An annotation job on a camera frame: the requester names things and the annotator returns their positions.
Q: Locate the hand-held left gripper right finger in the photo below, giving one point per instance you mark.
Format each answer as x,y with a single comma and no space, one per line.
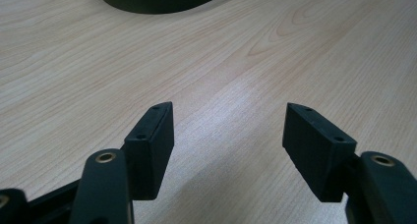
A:
316,148

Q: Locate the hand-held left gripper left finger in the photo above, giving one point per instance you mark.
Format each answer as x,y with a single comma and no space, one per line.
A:
150,152

